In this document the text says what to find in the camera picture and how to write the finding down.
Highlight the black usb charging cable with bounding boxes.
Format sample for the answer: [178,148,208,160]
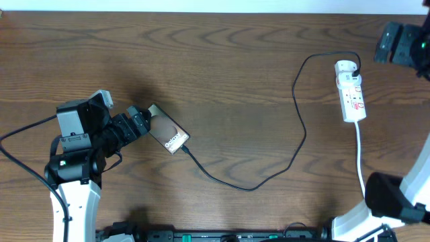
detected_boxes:
[180,51,362,192]

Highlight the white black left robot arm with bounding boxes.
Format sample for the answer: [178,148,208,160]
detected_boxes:
[45,96,151,241]

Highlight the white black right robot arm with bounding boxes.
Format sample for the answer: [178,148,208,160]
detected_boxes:
[320,19,429,241]

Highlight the white usb charger plug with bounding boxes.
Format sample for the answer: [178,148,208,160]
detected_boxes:
[335,60,361,89]

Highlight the white power strip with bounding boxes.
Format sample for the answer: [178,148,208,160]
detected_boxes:
[336,72,366,123]

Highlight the white power strip cord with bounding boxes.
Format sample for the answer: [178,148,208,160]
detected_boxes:
[354,121,367,199]

